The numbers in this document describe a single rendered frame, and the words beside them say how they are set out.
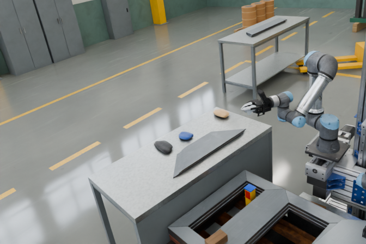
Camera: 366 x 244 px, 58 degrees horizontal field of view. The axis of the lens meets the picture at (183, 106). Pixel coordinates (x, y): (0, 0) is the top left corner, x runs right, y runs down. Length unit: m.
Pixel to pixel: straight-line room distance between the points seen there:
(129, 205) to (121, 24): 9.54
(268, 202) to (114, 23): 9.50
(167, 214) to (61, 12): 8.26
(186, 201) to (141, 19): 10.40
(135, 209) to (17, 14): 7.85
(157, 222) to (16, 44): 7.79
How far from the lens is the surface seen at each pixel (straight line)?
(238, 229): 2.10
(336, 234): 2.13
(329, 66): 2.18
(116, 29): 11.20
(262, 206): 2.23
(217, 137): 2.52
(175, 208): 2.18
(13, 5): 9.38
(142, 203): 2.08
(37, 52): 9.63
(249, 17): 9.22
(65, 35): 9.94
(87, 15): 10.99
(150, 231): 2.13
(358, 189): 2.49
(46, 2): 9.70
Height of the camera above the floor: 2.39
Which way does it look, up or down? 25 degrees down
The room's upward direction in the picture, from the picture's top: 8 degrees counter-clockwise
